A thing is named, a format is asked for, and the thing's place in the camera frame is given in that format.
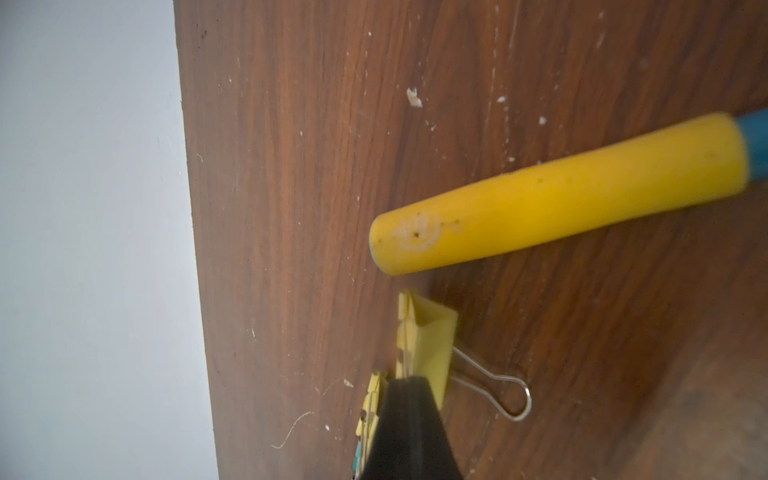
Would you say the yellow handled garden fork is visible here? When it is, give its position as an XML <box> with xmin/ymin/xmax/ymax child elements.
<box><xmin>369</xmin><ymin>110</ymin><xmax>767</xmax><ymax>276</ymax></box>

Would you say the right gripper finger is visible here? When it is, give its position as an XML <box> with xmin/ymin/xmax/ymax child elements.
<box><xmin>361</xmin><ymin>376</ymin><xmax>463</xmax><ymax>480</ymax></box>

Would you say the yellow binder clip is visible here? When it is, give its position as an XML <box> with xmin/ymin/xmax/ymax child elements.
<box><xmin>356</xmin><ymin>372</ymin><xmax>388</xmax><ymax>460</ymax></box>
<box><xmin>395</xmin><ymin>290</ymin><xmax>533</xmax><ymax>422</ymax></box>

